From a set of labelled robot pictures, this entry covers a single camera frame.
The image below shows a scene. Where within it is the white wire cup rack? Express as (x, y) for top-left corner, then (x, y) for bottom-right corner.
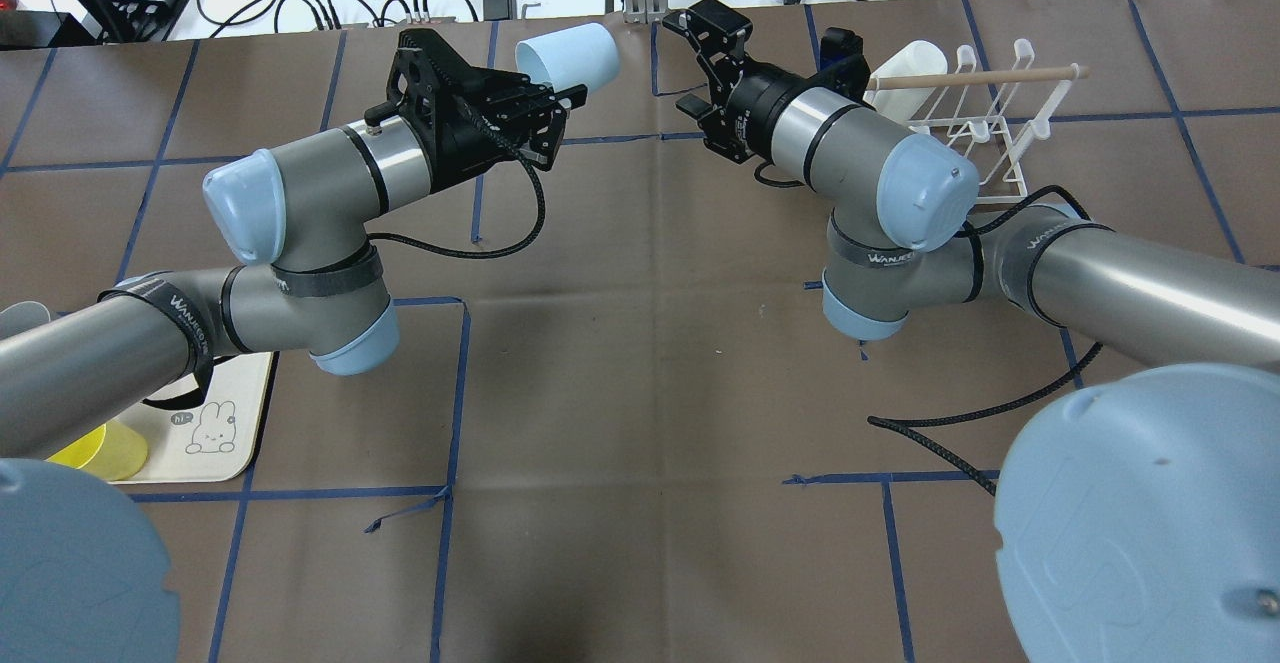
(884, 38), (1091, 206)

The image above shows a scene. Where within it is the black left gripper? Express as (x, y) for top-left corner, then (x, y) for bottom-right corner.
(388, 29), (589, 189)

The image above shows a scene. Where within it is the black braided cable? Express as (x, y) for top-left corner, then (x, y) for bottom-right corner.
(750, 157), (1106, 497)
(365, 93), (547, 261)

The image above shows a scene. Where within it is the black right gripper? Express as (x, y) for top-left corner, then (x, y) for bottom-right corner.
(662, 0), (806, 165)

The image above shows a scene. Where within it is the black braided right cable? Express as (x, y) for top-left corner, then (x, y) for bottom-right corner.
(750, 157), (1106, 497)

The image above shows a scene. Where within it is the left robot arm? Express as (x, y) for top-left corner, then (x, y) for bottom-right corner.
(3, 28), (618, 662)

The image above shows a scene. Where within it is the black braided left cable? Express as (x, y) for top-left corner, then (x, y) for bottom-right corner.
(365, 93), (547, 261)

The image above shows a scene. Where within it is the cream plastic tray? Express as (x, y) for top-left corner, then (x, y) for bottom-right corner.
(115, 353), (276, 485)

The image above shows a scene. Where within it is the grey plastic cup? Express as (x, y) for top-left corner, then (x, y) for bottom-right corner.
(0, 300), (52, 340)

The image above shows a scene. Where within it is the light blue plastic cup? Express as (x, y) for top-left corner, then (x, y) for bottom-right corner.
(515, 22), (621, 93)

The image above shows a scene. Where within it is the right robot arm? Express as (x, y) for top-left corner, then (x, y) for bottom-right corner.
(662, 0), (1279, 662)

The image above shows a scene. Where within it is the cream white plastic cup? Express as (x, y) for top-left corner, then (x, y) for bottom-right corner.
(864, 40), (948, 125)

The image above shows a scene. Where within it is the yellow plastic cup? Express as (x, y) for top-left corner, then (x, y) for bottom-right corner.
(47, 420), (148, 483)

